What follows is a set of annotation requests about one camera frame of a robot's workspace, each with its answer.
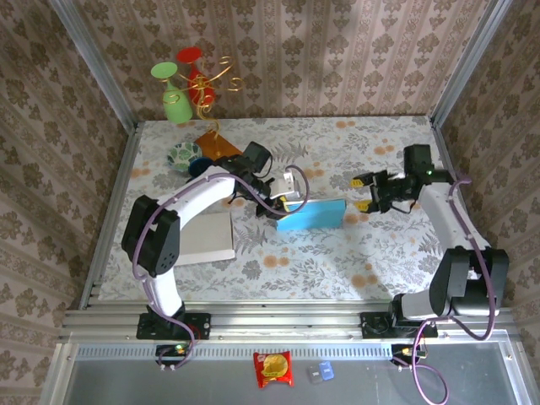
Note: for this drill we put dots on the blue paper box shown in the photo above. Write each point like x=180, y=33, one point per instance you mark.
x=314, y=215

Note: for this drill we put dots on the white paper box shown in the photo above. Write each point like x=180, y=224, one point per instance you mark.
x=208, y=238

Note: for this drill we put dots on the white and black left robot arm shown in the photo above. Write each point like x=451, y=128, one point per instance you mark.
x=156, y=240

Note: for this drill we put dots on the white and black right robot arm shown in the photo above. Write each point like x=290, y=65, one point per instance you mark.
x=455, y=223

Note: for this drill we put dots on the brown wooden board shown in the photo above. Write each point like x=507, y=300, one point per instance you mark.
x=211, y=145

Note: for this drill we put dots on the dark blue mug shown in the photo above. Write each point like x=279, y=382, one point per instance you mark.
x=198, y=166

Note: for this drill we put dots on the leaf pattern bowl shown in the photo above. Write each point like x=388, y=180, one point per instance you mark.
x=182, y=152

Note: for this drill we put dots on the green wine glass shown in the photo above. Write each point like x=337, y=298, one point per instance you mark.
x=177, y=110

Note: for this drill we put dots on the red wine glass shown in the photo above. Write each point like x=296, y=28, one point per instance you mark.
x=188, y=55

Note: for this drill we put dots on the small black controller board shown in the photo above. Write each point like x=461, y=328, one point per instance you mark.
x=169, y=350
x=401, y=350

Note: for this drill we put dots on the red snack packet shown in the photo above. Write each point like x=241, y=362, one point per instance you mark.
x=273, y=369

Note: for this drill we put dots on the small blue card packet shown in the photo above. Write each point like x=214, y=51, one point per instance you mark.
x=327, y=370

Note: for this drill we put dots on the small grey card packet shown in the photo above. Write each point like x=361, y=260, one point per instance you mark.
x=313, y=374

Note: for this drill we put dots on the grey metal sheet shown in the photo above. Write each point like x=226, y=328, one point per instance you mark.
x=211, y=384

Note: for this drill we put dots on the aluminium table side rail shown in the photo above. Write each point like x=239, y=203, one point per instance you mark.
x=119, y=177
x=444, y=141

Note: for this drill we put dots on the aluminium mounting rail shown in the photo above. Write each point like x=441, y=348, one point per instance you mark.
x=287, y=320

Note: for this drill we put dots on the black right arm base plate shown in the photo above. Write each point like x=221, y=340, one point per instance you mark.
x=366, y=320

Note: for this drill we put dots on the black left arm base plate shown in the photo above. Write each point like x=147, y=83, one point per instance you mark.
x=204, y=325

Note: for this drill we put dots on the aluminium frame post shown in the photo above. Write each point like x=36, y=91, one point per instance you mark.
x=97, y=63
x=468, y=55

